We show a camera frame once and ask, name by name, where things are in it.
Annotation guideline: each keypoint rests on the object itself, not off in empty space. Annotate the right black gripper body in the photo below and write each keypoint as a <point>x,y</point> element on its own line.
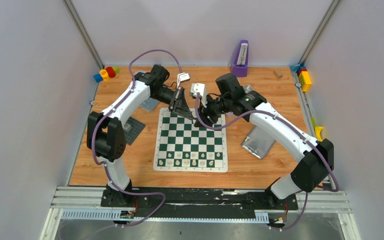
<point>217,106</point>

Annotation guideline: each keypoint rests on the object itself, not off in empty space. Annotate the small wooden block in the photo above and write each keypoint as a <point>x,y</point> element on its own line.
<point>278,74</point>

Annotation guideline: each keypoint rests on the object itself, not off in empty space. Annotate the colourful toy blocks left corner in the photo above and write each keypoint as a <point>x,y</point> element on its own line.
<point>106,74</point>

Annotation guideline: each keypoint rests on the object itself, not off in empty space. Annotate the purple metronome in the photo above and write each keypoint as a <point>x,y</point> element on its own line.
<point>240,58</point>

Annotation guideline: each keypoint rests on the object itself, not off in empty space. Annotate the translucent blue metronome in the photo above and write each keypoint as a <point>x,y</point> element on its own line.
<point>149,105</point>

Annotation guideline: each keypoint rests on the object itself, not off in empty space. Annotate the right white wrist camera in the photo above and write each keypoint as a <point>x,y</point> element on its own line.
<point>201,90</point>

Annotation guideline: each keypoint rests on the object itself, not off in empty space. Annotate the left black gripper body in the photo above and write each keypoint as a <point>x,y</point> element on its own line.
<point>176,99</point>

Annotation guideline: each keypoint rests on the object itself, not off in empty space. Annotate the metal tin with black pieces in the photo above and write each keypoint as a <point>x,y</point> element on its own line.
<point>248,88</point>

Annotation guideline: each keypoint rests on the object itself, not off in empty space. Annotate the grey lego baseplate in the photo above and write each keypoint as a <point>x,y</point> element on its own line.
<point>132,129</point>

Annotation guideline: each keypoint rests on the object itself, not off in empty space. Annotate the green white chess mat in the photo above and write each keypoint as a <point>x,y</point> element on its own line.
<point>176,134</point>

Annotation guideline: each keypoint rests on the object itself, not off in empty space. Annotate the metal tin with white pieces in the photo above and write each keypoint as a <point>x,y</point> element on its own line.
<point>258,142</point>

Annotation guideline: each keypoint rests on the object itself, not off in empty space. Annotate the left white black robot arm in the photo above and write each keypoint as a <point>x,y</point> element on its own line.
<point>105,132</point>

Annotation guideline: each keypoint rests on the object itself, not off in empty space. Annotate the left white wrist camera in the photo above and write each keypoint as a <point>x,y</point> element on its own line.
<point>183,77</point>

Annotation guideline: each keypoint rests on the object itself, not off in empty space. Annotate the yellow green toy piece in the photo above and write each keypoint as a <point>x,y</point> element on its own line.
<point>317,129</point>

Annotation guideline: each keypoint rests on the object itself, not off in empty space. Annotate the colourful block stack right corner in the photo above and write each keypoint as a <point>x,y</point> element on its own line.
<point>303,76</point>

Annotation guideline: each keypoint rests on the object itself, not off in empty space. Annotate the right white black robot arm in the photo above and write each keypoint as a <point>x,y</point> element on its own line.
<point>315,158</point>

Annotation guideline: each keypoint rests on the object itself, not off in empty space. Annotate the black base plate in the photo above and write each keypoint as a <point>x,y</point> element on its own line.
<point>200,203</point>

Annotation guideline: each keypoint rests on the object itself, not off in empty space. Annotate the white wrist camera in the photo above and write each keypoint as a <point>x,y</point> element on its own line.
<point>183,77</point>
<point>201,90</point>

